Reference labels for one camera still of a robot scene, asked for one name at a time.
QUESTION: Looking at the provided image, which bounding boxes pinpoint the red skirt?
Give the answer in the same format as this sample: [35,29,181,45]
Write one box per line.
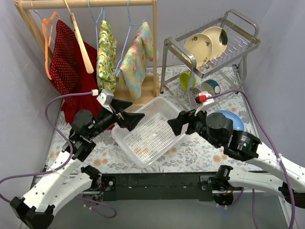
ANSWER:
[61,41,102,124]

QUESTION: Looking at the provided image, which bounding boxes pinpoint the lemon print garment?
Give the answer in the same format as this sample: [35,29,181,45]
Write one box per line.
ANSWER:
[96,20,117,93]

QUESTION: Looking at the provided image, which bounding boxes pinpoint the pastel floral garment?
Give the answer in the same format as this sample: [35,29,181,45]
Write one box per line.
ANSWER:
[119,21,154,99]

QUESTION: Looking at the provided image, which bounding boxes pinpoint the beige plastic hanger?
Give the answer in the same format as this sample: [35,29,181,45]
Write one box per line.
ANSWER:
[64,0,94,73]

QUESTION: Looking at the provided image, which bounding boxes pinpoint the blue wire hanger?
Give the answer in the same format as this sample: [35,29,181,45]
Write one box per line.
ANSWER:
[87,0,105,31]
[115,0,147,76]

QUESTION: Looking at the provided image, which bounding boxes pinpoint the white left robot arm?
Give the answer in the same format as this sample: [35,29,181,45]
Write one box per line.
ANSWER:
[10,99,145,229]

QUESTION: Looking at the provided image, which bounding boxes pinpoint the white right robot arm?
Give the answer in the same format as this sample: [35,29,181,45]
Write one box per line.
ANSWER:
[167,110,305,208]

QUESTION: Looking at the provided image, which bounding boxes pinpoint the orange hanger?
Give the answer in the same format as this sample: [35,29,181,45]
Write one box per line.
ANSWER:
[31,1,60,81]

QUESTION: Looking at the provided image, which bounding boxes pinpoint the white plastic basket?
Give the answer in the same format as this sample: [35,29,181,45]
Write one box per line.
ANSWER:
[112,97,187,168]

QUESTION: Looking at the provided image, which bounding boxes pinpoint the patterned brown bowl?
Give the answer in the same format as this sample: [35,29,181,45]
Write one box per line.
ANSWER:
[191,87,201,103]

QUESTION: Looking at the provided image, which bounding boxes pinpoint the wooden clothes rack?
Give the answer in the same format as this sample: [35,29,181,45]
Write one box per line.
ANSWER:
[14,0,160,111]

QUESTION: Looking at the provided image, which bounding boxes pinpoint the green bowl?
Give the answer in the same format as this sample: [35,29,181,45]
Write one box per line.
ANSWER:
[179,72,190,91]

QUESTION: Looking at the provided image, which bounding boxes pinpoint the teal white bowl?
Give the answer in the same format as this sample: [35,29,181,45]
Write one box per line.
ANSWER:
[201,79,221,95]

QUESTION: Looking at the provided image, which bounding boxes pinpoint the blue plate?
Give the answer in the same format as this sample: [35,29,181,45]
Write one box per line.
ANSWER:
[216,110,244,131]

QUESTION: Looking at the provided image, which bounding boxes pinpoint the floral table mat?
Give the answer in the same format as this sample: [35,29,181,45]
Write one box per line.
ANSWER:
[45,66,262,173]

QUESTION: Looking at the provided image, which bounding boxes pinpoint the red polka dot garment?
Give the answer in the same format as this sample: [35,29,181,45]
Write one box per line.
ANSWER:
[49,20,80,95]

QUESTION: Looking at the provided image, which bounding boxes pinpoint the cream plate front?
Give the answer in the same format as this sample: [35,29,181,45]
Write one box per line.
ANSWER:
[183,33,213,68]

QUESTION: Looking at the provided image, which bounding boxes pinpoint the cream plate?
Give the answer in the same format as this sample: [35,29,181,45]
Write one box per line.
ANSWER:
[183,33,213,68]
[202,26,228,60]

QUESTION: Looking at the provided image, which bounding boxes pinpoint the metal dish rack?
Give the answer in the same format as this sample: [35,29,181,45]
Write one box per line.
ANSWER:
[160,9,261,113]

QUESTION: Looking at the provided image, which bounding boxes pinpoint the cream plate back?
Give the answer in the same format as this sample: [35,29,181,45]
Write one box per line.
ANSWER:
[202,26,228,60]

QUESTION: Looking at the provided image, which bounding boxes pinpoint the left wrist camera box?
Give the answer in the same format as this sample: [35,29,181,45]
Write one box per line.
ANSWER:
[96,89,114,106]

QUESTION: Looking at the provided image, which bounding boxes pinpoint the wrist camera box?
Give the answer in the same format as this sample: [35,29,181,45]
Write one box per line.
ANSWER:
[195,93,214,107]
[96,89,114,106]

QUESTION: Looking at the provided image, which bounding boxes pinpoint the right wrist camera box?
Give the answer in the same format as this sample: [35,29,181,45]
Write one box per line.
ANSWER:
[195,93,214,107]

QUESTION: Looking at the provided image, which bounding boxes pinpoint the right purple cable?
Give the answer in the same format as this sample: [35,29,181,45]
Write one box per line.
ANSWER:
[207,90,298,229]

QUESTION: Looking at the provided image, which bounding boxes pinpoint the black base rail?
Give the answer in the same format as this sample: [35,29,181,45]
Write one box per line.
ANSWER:
[100,172,236,202]

